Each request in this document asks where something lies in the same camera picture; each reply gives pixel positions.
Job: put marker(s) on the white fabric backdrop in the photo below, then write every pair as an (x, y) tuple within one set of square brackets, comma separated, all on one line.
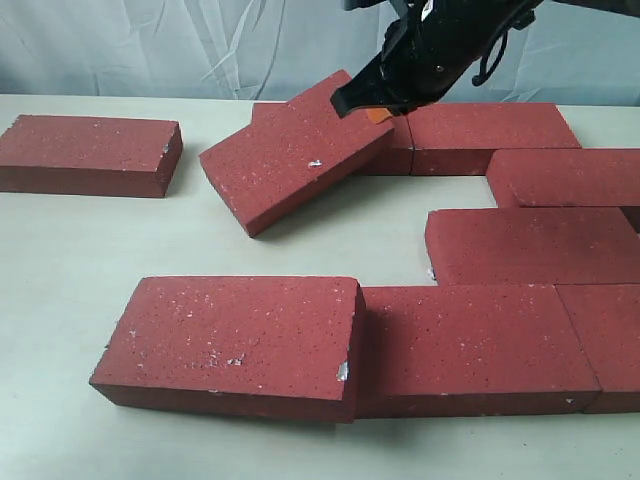
[(273, 50)]

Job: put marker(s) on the second row right brick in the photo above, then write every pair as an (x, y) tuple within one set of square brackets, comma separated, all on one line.
[(567, 178)]

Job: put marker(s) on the third row red brick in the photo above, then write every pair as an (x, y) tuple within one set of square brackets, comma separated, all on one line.
[(571, 245)]

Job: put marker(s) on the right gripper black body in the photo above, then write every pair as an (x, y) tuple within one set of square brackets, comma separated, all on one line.
[(435, 42)]

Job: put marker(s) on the back row right brick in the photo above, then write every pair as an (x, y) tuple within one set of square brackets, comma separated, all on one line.
[(459, 139)]

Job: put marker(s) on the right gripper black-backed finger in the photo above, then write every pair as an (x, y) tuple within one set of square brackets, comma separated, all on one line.
[(367, 90)]

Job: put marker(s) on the back row left brick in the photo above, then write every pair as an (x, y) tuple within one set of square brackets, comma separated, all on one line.
[(397, 145)]

